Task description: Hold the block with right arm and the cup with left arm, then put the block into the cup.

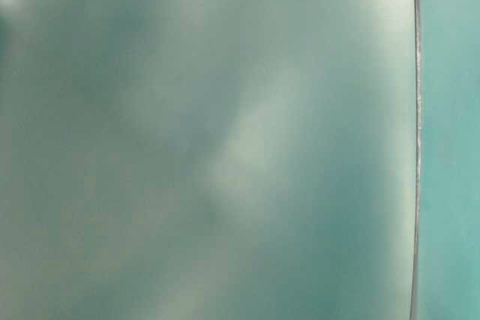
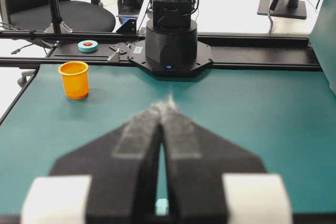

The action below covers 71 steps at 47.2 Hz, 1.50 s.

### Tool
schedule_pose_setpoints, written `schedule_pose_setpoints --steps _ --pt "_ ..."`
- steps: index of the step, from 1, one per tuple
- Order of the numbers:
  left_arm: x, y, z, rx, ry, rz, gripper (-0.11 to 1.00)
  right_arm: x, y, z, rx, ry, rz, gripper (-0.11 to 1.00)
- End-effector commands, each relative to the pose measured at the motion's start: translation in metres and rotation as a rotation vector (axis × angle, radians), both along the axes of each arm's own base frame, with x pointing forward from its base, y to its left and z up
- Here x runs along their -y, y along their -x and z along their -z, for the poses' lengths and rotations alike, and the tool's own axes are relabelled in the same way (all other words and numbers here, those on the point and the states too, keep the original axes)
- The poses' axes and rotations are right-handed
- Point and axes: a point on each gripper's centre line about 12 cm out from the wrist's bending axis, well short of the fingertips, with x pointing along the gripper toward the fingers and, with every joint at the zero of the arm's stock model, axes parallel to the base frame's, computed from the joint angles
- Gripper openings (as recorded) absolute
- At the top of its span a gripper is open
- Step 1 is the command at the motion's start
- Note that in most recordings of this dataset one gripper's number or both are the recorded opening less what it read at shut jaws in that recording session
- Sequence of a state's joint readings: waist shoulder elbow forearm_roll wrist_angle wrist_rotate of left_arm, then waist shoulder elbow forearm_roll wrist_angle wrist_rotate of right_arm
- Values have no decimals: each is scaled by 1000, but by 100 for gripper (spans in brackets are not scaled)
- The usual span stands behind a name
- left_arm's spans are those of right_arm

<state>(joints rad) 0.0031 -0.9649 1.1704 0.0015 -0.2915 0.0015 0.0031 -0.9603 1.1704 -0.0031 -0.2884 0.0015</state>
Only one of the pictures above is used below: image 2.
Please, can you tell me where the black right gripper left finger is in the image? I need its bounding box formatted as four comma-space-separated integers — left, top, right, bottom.
21, 109, 161, 224

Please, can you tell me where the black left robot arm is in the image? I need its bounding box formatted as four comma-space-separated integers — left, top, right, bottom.
128, 0, 213, 77

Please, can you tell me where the teal tape roll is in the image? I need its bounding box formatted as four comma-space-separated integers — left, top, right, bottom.
77, 40, 98, 53

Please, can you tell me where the black aluminium frame rail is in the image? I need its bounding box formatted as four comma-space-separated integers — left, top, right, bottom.
1, 33, 322, 71

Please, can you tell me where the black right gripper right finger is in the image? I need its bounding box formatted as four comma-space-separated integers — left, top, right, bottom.
159, 102, 293, 224

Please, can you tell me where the black office chair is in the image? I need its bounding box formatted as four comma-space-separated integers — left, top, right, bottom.
0, 0, 117, 86

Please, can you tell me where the orange plastic cup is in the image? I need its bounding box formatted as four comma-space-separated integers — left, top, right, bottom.
58, 61, 89, 100

